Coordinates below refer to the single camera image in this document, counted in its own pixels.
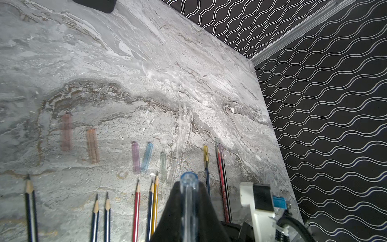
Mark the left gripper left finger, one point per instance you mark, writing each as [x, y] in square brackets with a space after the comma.
[169, 226]

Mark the red pencil pink cap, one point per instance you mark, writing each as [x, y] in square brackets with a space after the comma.
[136, 212]

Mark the dark grey pencil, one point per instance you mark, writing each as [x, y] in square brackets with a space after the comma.
[31, 212]

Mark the red pencil pair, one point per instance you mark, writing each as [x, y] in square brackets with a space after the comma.
[223, 180]

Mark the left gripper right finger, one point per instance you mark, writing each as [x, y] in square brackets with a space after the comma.
[210, 228]

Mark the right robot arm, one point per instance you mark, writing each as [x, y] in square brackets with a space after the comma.
[274, 232]

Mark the clear green pencil cap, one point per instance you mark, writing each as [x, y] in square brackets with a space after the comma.
[163, 166]

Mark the clear light blue cap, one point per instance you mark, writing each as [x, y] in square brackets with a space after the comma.
[147, 157]

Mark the clear orange pencil cap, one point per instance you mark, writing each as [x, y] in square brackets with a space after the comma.
[92, 144]

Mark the dark blue pencil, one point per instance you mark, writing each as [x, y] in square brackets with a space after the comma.
[150, 211]

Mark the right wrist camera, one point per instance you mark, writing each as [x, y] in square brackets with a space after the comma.
[263, 205]

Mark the dark pencil yellow cap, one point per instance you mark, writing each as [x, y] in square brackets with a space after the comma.
[208, 181]

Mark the removed pink cap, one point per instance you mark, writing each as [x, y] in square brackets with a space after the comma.
[67, 132]

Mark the clear magenta pencil cap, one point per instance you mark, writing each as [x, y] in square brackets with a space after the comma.
[136, 157]

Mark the clear yellow cap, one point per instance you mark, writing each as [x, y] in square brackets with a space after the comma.
[206, 156]

